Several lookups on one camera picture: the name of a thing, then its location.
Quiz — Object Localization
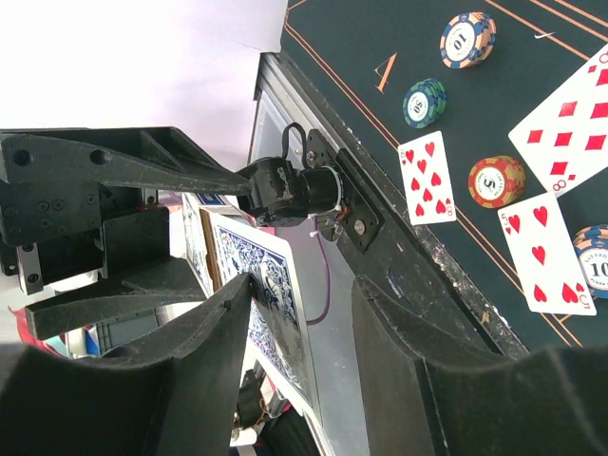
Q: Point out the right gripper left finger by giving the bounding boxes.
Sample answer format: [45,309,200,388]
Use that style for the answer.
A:
[1,274,252,455]

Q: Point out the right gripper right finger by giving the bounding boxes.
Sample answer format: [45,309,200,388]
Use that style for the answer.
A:
[351,277,607,455]

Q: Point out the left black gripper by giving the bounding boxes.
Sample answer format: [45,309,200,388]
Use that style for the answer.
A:
[1,126,251,340]

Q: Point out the blue playing card box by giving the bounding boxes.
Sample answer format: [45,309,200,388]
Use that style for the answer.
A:
[181,193,238,296]

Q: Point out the blue backed card deck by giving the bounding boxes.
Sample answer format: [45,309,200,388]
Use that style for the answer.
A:
[209,213,323,425]

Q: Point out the five of hearts card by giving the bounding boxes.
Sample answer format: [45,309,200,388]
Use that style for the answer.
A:
[498,193,597,316]

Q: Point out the orange poker chip stack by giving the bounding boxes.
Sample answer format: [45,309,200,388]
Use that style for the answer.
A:
[467,155,526,208]

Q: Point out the eight of hearts card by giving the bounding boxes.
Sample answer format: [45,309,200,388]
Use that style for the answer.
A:
[398,130,456,225]

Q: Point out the eight of diamonds card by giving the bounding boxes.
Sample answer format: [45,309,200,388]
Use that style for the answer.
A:
[508,47,607,196]

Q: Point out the green chips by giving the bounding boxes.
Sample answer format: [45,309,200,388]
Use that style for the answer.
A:
[403,78,447,129]

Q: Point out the green poker table mat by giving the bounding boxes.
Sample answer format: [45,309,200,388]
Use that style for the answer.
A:
[281,1,607,350]

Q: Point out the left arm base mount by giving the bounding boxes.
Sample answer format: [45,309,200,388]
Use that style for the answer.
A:
[237,123,384,253]

